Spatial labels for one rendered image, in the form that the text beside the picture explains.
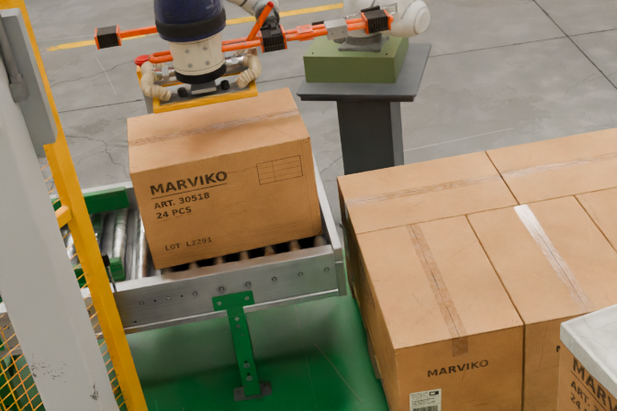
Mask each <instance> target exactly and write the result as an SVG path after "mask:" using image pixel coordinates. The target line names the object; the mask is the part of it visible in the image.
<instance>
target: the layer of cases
mask: <svg viewBox="0 0 617 411"><path fill-rule="evenodd" d="M337 184H338V193H339V201H340V209H341V217H342V233H343V240H344V248H345V257H346V260H347V263H348V266H349V269H350V272H351V275H352V278H353V284H354V287H355V290H356V292H357V296H358V299H359V302H360V306H361V308H362V311H363V314H364V318H365V323H366V326H367V329H368V332H369V335H370V339H371V341H372V344H373V348H374V351H375V354H376V359H377V362H378V365H379V369H380V371H381V374H382V377H383V381H384V384H385V387H386V390H387V395H388V398H389V402H390V404H391V407H392V410H393V411H556V410H557V394H558V377H559V361H560V343H561V342H560V325H561V323H563V322H566V321H568V320H571V319H574V318H576V317H581V316H584V315H586V314H589V313H592V312H595V311H598V310H600V309H602V308H605V307H608V306H611V305H616V304H617V128H610V129H605V130H600V131H594V132H590V133H584V134H578V135H574V136H568V137H563V138H557V139H548V140H542V141H537V142H532V143H526V144H522V145H516V146H510V147H505V148H500V149H494V150H486V153H485V152H484V151H480V152H474V153H469V154H464V155H458V156H453V157H448V158H442V159H437V160H432V161H422V162H417V163H412V164H406V165H400V166H396V167H390V168H385V169H380V170H374V171H369V172H359V173H354V174H348V175H344V176H338V177H337Z"/></svg>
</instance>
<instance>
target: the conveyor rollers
mask: <svg viewBox="0 0 617 411"><path fill-rule="evenodd" d="M128 214H129V208H128V207H127V208H122V209H117V210H116V211H115V222H114V233H113V244H112V256H111V258H115V257H120V258H121V260H122V264H123V267H124V271H125V260H126V246H127V230H128ZM105 217H106V212H101V213H95V214H92V222H91V223H92V227H93V230H94V232H95V238H96V241H97V245H98V248H99V250H100V253H102V246H103V237H104V226H105ZM69 232H70V229H69V226H68V229H67V234H68V233H69ZM311 241H312V244H313V248H314V247H319V246H325V245H327V241H326V239H325V235H324V232H323V234H321V235H317V236H313V237H311ZM71 244H73V245H72V246H71V247H69V246H70V245H71ZM286 245H287V250H288V252H290V251H294V250H302V247H301V243H300V239H296V240H291V241H288V242H287V243H286ZM68 247H69V248H68ZM65 248H66V249H67V248H68V249H67V253H68V255H69V258H70V261H71V263H72V265H74V264H76V261H77V254H76V253H77V251H76V248H75V246H74V243H73V238H72V235H71V233H70V234H68V235H67V236H66V240H65ZM262 252H263V256H269V255H274V254H277V253H276V248H275V245H270V246H265V247H262ZM74 254H76V255H75V256H74V257H73V255H74ZM251 258H252V254H251V250H245V251H241V252H237V259H238V261H243V260H248V259H251ZM150 259H151V252H150V248H149V244H148V240H147V238H146V234H145V230H144V226H143V224H142V220H141V216H140V210H139V207H138V227H137V249H136V271H135V280H136V279H141V278H146V277H150ZM211 259H212V265H218V264H223V263H226V255H223V256H218V257H215V258H211ZM197 268H201V263H200V261H194V262H189V263H187V264H186V270H192V269H197ZM172 272H175V266H172V267H168V268H163V269H161V275H162V274H167V273H172Z"/></svg>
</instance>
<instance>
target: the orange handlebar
mask: <svg viewBox="0 0 617 411"><path fill-rule="evenodd" d="M345 22H346V23H347V25H348V28H347V29H348V31H351V30H357V29H362V28H365V23H364V22H363V20H362V18H361V17H359V18H355V19H349V20H345ZM156 32H158V31H157V28H156V26H151V27H146V28H135V29H130V30H124V31H119V35H120V38H121V39H123V38H128V37H134V36H139V35H145V34H151V33H156ZM285 33H286V41H292V40H299V41H304V40H310V39H314V37H318V36H324V35H327V34H328V31H327V29H326V28H325V26H324V24H321V25H316V26H311V25H310V24H309V25H304V26H298V27H296V28H294V29H289V30H285ZM246 39H247V37H245V38H239V39H229V40H224V41H222V46H221V51H222V52H227V51H233V50H243V49H249V48H254V47H259V46H261V42H260V40H259V36H258V35H256V37H255V38H254V40H252V41H245V40H246ZM243 40H244V42H241V43H235V44H230V45H225V46H224V45H223V44H227V43H232V42H238V41H243ZM173 60H174V58H173V56H172V54H171V52H170V50H164V51H159V52H154V53H153V54H151V55H150V56H149V62H150V63H155V64H156V63H163V62H168V61H173Z"/></svg>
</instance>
